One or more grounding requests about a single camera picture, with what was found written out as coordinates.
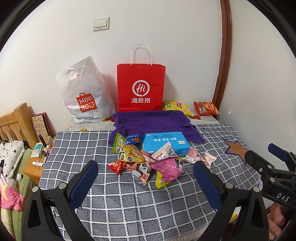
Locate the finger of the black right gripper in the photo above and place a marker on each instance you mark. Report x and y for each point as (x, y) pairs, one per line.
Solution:
(283, 155)
(261, 165)

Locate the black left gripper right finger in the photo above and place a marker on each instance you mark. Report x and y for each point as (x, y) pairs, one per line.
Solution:
(224, 198)

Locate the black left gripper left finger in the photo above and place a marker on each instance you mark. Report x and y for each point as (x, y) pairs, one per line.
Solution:
(39, 222)

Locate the light pink candy pack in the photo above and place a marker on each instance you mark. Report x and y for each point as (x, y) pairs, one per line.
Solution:
(208, 159)

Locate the pink peach snack pack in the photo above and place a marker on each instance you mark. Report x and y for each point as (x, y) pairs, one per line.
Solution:
(192, 155)

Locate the large pink snack bag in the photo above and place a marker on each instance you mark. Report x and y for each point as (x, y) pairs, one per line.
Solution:
(167, 170)

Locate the small red snack pack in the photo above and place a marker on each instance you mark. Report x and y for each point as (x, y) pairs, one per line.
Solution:
(118, 166)

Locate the panda print snack pack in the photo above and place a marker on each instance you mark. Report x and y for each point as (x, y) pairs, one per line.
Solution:
(140, 170)

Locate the green triangular snack pack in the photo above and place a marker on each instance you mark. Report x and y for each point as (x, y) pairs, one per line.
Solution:
(118, 143)

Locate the yellow triangular snack pack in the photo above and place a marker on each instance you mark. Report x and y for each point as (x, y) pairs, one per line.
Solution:
(130, 153)

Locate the long colourful wafer pack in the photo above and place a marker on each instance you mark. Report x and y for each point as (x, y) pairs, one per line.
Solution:
(147, 157)

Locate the blue Oreo mini pack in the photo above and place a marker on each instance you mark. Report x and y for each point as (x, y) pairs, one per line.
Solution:
(134, 139)

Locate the person right hand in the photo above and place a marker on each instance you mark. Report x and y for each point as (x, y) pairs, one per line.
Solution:
(275, 221)

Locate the pink plush toy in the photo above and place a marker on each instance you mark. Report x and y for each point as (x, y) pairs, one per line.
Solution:
(10, 196)

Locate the wooden bedside table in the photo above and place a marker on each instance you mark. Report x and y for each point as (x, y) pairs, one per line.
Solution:
(36, 162)

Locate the grey checked blanket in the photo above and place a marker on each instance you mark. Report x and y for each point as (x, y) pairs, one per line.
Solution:
(120, 207)

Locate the white spotted pillow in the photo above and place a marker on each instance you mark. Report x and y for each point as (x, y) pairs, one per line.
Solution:
(11, 153)

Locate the orange Lays chips bag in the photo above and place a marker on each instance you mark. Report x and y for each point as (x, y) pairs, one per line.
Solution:
(205, 108)

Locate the patterned notebook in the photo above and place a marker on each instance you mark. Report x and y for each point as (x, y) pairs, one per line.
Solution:
(42, 127)

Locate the wooden headboard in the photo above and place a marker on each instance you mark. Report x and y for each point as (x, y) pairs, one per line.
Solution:
(17, 126)

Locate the blue tissue pack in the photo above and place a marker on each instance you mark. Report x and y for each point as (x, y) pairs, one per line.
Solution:
(154, 141)

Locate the newspaper sheet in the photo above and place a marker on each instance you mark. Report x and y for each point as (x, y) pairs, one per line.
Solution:
(109, 125)

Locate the yellow Lays chips bag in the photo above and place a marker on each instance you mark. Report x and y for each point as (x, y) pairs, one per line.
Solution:
(173, 105)

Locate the purple towel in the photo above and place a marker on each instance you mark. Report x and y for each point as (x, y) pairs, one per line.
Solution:
(159, 121)

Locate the white Miniso plastic bag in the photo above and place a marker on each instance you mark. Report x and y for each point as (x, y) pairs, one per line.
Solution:
(84, 92)

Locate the red paper Haidilao bag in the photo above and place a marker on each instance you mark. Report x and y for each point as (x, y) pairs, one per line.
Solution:
(140, 86)

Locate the brown wooden door frame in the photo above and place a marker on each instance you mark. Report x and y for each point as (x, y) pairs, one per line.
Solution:
(225, 55)

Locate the white wall light switch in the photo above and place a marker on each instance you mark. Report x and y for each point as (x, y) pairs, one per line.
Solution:
(101, 24)

